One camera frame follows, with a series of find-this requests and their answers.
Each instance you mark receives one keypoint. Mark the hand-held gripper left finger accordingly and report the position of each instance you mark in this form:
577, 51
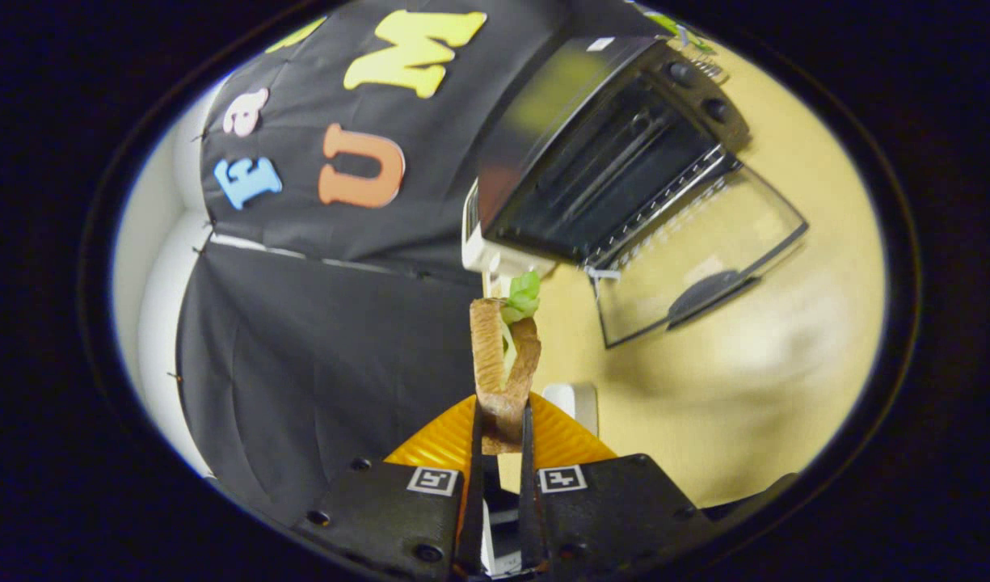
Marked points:
472, 501

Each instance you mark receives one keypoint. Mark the toast sandwich with lettuce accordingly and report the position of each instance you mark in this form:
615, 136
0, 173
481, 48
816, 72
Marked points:
488, 356

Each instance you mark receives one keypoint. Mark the green label plastic bottle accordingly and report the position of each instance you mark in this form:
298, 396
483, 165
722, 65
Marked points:
664, 23

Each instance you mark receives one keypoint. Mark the black backdrop cloth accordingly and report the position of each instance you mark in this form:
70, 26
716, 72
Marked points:
301, 364

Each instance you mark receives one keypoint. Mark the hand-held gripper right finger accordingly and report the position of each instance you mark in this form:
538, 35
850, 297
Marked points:
529, 501

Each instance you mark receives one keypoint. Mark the white slot toaster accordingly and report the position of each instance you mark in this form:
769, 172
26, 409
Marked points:
482, 250

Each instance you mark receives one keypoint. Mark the black toaster oven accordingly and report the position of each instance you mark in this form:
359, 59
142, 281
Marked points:
543, 105

